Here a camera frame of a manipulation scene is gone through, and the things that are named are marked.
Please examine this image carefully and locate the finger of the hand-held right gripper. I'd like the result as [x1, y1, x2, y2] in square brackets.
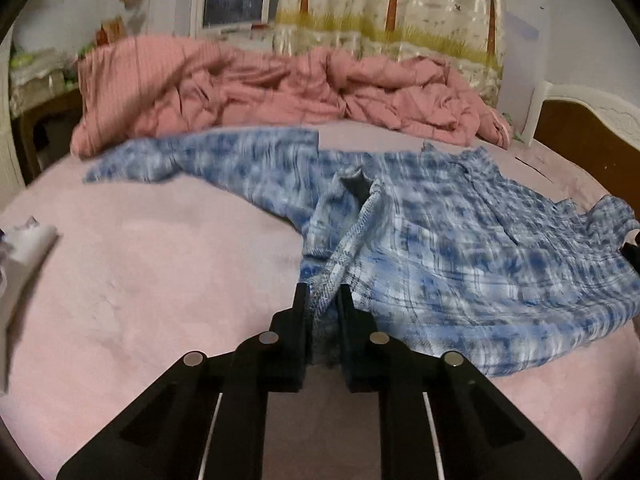
[621, 228, 640, 275]

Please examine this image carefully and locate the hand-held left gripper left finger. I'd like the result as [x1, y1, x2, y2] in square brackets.
[56, 283, 312, 480]

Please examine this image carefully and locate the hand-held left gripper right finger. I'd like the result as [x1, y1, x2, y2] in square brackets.
[336, 284, 584, 480]

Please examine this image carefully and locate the blue plaid shirt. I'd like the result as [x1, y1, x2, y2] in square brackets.
[82, 127, 640, 378]

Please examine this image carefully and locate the pink pillow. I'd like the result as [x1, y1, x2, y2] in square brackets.
[515, 137, 608, 196]

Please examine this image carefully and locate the brown and white headboard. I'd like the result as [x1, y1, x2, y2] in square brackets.
[520, 80, 640, 211]

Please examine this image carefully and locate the bed with pink sheet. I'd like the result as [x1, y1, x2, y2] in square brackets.
[0, 110, 640, 480]

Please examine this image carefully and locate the pink quilt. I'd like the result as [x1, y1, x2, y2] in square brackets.
[70, 35, 514, 159]

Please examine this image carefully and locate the white cloth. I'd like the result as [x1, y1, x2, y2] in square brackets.
[0, 216, 59, 393]

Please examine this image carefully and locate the patterned cream curtain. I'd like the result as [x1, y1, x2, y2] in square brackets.
[272, 0, 506, 107]

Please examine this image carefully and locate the wooden nightstand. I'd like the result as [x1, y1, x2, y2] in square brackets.
[10, 87, 84, 182]

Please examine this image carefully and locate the pile of pale cloths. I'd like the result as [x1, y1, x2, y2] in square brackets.
[9, 47, 77, 107]

